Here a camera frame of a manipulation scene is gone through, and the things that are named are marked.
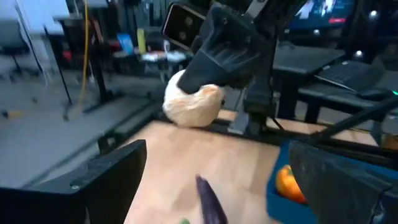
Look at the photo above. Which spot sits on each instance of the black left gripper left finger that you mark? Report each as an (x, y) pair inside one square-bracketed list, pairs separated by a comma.
[(109, 186)]

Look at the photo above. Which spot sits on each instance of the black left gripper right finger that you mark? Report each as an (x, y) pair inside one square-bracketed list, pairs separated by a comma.
[(342, 193)]

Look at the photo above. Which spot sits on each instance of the blue box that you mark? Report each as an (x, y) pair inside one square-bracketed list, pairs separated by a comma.
[(126, 43)]

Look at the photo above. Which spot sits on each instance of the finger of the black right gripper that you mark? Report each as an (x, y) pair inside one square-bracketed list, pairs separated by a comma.
[(217, 68)]

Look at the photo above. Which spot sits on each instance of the black table stand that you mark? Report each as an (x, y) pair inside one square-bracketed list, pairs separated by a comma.
[(96, 71)]

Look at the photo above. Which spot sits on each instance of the large green bell pepper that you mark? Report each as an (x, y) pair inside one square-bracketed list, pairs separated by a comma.
[(185, 221)]

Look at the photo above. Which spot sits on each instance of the black frame strut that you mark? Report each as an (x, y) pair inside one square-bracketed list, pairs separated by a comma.
[(357, 116)]

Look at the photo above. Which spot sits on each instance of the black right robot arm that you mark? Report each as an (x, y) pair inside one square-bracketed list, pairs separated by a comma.
[(262, 93)]

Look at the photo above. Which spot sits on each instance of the black desk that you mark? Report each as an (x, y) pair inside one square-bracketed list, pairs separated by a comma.
[(298, 59)]

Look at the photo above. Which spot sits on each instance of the orange fruit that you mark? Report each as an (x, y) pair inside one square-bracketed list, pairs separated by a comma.
[(287, 186)]

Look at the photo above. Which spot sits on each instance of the yellow-green bottle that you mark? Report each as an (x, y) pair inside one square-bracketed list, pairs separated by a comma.
[(141, 40)]

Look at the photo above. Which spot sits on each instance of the grey office chair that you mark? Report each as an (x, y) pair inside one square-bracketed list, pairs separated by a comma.
[(12, 40)]

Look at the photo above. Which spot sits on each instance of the computer monitor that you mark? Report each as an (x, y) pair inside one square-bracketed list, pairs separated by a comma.
[(323, 12)]

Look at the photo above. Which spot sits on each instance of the dark purple eggplant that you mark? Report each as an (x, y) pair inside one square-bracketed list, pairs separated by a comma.
[(211, 205)]

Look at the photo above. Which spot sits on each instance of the blue plastic basket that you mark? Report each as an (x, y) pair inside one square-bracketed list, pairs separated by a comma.
[(280, 208)]

